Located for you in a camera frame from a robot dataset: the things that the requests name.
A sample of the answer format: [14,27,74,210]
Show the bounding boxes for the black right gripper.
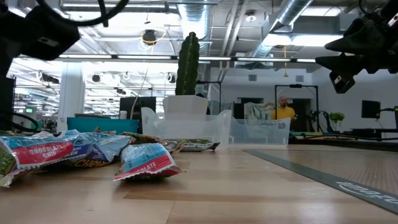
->
[315,0,398,76]

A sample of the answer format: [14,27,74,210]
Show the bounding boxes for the green brown granola bar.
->
[121,132,184,153]

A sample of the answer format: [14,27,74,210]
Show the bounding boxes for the blue red chocolate chip bar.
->
[0,135,77,187]
[113,142,184,182]

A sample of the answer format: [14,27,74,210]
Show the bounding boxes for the blue oatmeal raisin granola bar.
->
[58,132,135,169]

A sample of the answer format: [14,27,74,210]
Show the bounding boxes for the small green potted plant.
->
[329,112,345,124]

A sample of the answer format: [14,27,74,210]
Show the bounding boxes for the black background table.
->
[351,126,398,141]

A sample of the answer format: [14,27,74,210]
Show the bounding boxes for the person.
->
[272,95,297,121]

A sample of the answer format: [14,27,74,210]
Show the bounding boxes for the teal white patterned cloth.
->
[244,102,276,121]

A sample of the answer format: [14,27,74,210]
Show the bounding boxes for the translucent grey-bordered silicone mat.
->
[242,148,398,215]

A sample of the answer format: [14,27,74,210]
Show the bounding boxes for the clear plastic bin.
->
[141,107,233,146]
[229,117,292,146]

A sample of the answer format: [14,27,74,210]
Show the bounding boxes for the tall green cactus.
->
[175,31,201,96]

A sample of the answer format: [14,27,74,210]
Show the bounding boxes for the black ceiling device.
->
[142,29,157,46]

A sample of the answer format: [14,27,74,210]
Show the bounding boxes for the black desk monitor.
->
[119,96,157,121]

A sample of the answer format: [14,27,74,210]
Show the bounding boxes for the teal plastic bin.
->
[67,116,139,135]

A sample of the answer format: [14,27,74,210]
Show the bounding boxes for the white square pillar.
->
[57,62,85,133]

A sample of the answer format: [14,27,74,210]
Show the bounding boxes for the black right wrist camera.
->
[328,70,356,95]

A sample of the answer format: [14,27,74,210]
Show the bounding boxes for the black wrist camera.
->
[9,6,81,62]
[328,70,356,95]

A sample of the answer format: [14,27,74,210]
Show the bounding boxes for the small black wall monitor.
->
[361,100,381,119]

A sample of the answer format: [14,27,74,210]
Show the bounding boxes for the black background stand frame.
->
[274,83,320,133]

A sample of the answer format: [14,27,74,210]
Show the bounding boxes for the large silver ventilation duct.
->
[248,0,313,58]

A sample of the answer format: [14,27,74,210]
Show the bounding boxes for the silver spiral ventilation duct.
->
[178,0,212,54]

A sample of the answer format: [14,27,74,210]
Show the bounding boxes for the black left camera cable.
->
[36,0,129,27]

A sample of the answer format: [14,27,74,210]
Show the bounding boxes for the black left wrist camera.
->
[9,6,81,62]

